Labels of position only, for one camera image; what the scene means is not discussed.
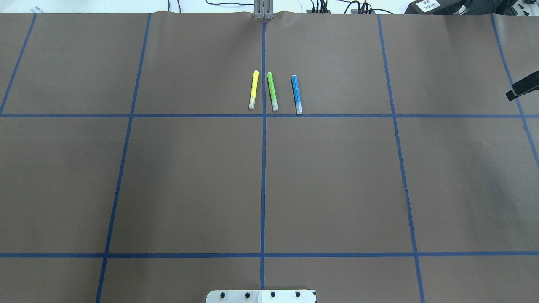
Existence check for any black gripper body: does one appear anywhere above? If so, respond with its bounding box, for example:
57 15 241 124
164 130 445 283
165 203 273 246
506 72 539 101

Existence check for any blue marker pen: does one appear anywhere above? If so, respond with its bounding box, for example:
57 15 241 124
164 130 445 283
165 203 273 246
291 74 303 115

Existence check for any green marker pen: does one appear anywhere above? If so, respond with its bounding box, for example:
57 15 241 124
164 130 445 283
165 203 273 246
267 72 279 112

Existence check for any yellow marker pen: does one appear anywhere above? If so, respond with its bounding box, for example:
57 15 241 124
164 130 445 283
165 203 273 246
248 70 259 110

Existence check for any aluminium frame post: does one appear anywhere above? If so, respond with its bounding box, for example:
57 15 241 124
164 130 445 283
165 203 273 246
253 0 275 21

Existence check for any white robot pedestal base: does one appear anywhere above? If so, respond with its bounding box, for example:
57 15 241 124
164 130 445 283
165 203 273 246
205 289 317 303

